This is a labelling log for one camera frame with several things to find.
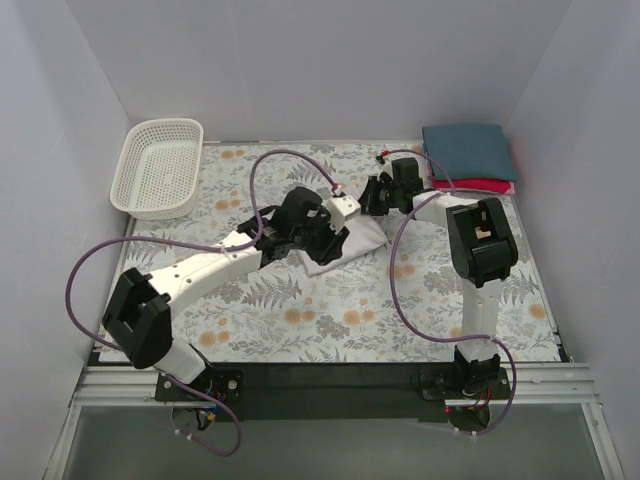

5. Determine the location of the white t shirt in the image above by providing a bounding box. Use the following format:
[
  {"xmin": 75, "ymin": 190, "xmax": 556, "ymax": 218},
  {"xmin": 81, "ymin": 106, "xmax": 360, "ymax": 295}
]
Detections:
[{"xmin": 300, "ymin": 215, "xmax": 389, "ymax": 277}]

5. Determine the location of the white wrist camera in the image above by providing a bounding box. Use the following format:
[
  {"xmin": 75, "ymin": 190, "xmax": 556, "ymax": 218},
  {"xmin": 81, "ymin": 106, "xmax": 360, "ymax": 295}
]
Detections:
[
  {"xmin": 325, "ymin": 185, "xmax": 361, "ymax": 233},
  {"xmin": 375, "ymin": 150, "xmax": 394, "ymax": 184}
]

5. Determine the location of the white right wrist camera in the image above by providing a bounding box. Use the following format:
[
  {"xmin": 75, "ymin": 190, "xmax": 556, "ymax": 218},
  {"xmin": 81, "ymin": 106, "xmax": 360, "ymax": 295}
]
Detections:
[{"xmin": 375, "ymin": 150, "xmax": 394, "ymax": 184}]

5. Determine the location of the folded red t shirt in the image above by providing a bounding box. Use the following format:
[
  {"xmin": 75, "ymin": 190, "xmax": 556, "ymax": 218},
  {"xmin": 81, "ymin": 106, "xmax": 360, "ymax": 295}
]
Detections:
[{"xmin": 432, "ymin": 178, "xmax": 515, "ymax": 195}]

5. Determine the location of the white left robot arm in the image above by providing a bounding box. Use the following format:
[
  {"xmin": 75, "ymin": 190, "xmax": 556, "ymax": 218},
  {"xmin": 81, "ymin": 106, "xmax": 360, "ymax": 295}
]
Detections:
[{"xmin": 102, "ymin": 187, "xmax": 360, "ymax": 400}]

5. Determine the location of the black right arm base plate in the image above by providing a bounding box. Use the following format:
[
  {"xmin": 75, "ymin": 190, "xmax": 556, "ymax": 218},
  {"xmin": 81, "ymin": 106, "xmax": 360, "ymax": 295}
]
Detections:
[{"xmin": 419, "ymin": 362, "xmax": 511, "ymax": 402}]

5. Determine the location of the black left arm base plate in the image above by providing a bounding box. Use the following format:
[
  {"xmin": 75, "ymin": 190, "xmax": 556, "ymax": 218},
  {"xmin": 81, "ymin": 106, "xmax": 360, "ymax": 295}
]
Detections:
[{"xmin": 154, "ymin": 366, "xmax": 244, "ymax": 402}]

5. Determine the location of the folded teal t shirt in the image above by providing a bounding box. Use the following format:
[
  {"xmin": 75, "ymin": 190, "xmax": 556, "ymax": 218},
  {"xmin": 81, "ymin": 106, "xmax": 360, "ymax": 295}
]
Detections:
[{"xmin": 422, "ymin": 123, "xmax": 519, "ymax": 182}]

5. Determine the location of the folded pink t shirt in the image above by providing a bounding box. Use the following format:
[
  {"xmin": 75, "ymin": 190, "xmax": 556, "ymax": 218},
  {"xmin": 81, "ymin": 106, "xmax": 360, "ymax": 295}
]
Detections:
[{"xmin": 429, "ymin": 153, "xmax": 515, "ymax": 195}]

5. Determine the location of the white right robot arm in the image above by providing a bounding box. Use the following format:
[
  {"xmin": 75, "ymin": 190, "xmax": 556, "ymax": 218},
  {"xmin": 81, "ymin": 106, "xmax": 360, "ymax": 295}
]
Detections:
[{"xmin": 359, "ymin": 151, "xmax": 518, "ymax": 398}]

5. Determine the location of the white plastic basket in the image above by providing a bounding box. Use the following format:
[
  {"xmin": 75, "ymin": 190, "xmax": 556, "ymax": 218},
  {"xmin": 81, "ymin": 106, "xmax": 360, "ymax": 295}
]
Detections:
[{"xmin": 110, "ymin": 118, "xmax": 204, "ymax": 221}]

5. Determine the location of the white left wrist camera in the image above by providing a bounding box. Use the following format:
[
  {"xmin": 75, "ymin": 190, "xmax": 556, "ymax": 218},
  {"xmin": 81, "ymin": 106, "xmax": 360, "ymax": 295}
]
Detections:
[{"xmin": 325, "ymin": 185, "xmax": 361, "ymax": 233}]

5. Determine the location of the aluminium frame rail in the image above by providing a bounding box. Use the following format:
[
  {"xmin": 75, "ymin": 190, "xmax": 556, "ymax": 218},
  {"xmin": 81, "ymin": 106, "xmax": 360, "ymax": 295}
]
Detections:
[{"xmin": 46, "ymin": 363, "xmax": 624, "ymax": 479}]

